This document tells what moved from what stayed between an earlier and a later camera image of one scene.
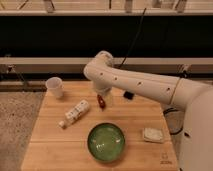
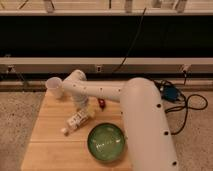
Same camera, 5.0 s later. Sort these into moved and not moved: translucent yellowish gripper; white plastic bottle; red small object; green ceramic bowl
Moved: white plastic bottle; translucent yellowish gripper
Not moved: red small object; green ceramic bowl
